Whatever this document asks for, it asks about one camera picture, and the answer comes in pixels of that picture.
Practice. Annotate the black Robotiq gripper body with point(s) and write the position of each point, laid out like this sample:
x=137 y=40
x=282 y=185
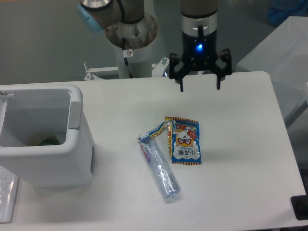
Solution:
x=199 y=54

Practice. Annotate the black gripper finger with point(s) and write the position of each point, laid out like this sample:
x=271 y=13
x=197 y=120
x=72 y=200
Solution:
x=223 y=66
x=179 y=67

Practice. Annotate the blue snack bag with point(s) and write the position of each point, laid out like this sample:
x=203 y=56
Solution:
x=183 y=139

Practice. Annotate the clear plastic water bottle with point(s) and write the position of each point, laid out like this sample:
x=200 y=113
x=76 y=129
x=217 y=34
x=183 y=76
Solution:
x=163 y=175

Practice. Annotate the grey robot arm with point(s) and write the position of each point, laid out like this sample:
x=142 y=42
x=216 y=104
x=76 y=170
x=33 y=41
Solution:
x=198 y=17

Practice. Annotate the white plastic trash can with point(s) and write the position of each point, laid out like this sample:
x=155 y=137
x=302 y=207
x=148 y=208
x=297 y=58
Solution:
x=44 y=135

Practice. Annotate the white side table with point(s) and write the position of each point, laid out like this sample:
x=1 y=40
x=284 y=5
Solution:
x=284 y=56

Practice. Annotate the blue object in background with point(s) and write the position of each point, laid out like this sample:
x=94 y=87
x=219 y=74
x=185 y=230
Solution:
x=280 y=10

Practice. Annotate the black device at table edge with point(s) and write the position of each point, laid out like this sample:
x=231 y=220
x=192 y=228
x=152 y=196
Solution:
x=300 y=206

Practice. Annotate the laminated paper sheet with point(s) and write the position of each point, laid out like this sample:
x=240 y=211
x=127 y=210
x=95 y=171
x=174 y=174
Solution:
x=8 y=192

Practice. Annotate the white mounting bracket with bolts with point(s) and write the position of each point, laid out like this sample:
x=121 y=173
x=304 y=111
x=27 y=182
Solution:
x=160 y=69

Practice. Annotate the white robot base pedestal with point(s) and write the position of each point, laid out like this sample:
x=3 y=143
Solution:
x=133 y=46

